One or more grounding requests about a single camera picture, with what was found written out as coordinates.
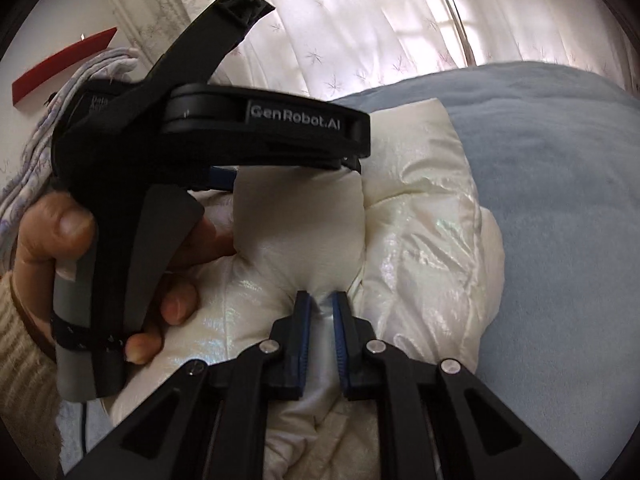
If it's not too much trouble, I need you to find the blue bed cover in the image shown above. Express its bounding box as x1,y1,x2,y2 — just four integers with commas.
330,60,640,480

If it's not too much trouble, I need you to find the person's left forearm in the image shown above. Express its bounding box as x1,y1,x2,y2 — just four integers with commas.
0,272,63,480

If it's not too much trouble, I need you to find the white floral curtain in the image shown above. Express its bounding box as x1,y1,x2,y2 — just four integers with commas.
107,0,471,106
445,0,640,91

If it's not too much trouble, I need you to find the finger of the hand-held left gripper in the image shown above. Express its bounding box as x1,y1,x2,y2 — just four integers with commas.
207,155,363,193

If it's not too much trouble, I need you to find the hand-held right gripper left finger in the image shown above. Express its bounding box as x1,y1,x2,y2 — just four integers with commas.
65,290,317,480

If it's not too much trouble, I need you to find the person's left hand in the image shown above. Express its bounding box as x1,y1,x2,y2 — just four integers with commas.
11,192,237,365

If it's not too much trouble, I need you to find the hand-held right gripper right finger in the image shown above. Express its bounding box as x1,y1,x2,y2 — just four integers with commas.
331,290,581,480

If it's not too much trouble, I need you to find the red wall shelf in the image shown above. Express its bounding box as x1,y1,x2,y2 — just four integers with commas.
11,26,118,108

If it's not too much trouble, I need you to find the white shiny puffer jacket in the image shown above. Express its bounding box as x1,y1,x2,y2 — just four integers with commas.
107,97,508,480

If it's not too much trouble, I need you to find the black cable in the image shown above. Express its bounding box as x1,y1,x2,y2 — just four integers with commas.
80,400,92,456

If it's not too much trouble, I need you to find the folded floral quilt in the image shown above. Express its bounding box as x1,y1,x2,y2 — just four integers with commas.
0,47,146,261

